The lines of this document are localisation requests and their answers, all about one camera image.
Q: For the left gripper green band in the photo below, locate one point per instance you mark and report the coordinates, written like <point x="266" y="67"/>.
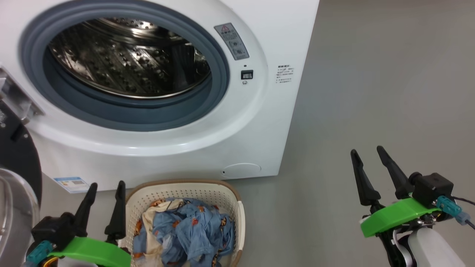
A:
<point x="92" y="252"/>

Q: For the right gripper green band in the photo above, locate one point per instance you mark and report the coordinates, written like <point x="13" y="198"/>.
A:
<point x="393" y="217"/>

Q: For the cream patterned garment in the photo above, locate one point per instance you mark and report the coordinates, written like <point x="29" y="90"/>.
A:
<point x="152" y="226"/>

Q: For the blue patterned garment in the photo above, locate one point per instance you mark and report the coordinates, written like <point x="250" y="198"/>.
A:
<point x="196" y="233"/>

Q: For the black round glass door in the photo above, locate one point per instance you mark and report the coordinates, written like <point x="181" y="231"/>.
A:
<point x="16" y="159"/>

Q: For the grey rubber door gasket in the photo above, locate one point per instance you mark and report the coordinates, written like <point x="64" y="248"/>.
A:
<point x="122" y="113"/>

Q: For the cream perforated laundry basket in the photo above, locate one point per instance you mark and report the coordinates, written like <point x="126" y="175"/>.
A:
<point x="222" y="200"/>

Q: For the white washing machine body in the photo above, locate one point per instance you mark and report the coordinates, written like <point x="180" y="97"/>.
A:
<point x="259" y="122"/>

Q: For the steel washing drum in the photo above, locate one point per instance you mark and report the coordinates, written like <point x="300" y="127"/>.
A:
<point x="126" y="59"/>

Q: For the black door latch slot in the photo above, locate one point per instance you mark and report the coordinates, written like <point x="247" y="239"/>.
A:
<point x="247" y="75"/>

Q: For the blue energy label sticker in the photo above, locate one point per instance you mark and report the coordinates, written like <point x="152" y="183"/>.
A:
<point x="72" y="184"/>

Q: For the round filter cover flap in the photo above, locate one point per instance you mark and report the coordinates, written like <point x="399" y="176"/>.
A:
<point x="242" y="170"/>

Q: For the grey warning sticker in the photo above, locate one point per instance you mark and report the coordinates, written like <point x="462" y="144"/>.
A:
<point x="232" y="41"/>

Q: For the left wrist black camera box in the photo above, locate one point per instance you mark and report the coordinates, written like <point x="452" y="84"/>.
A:
<point x="52" y="230"/>

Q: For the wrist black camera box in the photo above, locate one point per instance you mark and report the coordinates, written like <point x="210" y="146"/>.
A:
<point x="432" y="189"/>
<point x="52" y="230"/>

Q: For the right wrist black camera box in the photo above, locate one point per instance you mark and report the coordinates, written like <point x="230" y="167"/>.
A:
<point x="432" y="189"/>

